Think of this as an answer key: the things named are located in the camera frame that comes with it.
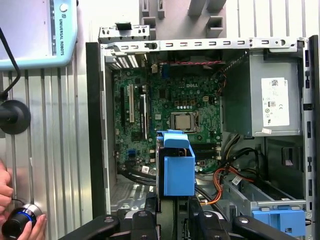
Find red black twisted wire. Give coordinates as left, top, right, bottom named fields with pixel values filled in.
left=159, top=59, right=225, bottom=67

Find round black tool blue ring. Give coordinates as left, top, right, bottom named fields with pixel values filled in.
left=1, top=202, right=44, bottom=240

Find thin multicolour fan wires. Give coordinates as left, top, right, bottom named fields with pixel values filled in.
left=215, top=69, right=228, bottom=94

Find orange red wire bundle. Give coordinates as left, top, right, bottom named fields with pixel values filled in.
left=201, top=166, right=256, bottom=206

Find black RAM slot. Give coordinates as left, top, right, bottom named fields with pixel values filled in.
left=194, top=142, right=222, bottom=151
left=194, top=150, right=222, bottom=161

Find pale blue teach pendant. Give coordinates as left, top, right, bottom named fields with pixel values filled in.
left=0, top=0, right=79, bottom=71

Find blue drive cage latch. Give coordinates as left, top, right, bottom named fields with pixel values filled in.
left=251, top=205, right=307, bottom=239

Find black expansion slot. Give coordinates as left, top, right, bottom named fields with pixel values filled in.
left=119, top=85, right=127, bottom=132

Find green motherboard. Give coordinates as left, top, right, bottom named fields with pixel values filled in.
left=112, top=63, right=223, bottom=176

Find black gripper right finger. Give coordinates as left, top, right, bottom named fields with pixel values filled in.
left=176, top=195, right=288, bottom=240

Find silver expansion slot bracket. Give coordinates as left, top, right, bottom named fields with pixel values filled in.
left=98, top=21, right=151, bottom=44

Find black round mount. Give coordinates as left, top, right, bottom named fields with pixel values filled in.
left=0, top=99, right=32, bottom=136

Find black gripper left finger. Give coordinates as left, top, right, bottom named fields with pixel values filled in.
left=58, top=191, right=161, bottom=240

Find black yellow wire bundle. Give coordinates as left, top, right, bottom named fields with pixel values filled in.
left=219, top=133, right=266, bottom=176

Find black graphics card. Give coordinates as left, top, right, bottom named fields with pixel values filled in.
left=138, top=92, right=149, bottom=142

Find grey power supply unit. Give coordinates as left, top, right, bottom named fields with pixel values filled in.
left=222, top=51, right=304, bottom=138

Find CPU socket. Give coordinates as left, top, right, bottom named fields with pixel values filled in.
left=169, top=110, right=200, bottom=136

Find grey optical drive cage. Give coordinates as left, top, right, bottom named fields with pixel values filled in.
left=222, top=174, right=309, bottom=240

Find hard disk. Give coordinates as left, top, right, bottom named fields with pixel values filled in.
left=155, top=129, right=197, bottom=240

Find grey parts rack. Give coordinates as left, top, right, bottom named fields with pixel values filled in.
left=138, top=0, right=227, bottom=41

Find person's left hand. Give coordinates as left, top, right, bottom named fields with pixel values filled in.
left=0, top=159, right=15, bottom=223

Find black pendant cable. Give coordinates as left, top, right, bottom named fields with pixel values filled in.
left=0, top=26, right=22, bottom=101

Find white expansion slot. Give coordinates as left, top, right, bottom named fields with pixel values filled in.
left=128, top=83, right=135, bottom=124

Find person's right hand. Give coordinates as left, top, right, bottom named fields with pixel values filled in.
left=23, top=213, right=48, bottom=240

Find silver CPU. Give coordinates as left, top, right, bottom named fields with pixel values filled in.
left=174, top=114, right=193, bottom=131

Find black PC case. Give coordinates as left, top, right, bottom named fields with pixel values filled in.
left=85, top=34, right=320, bottom=240

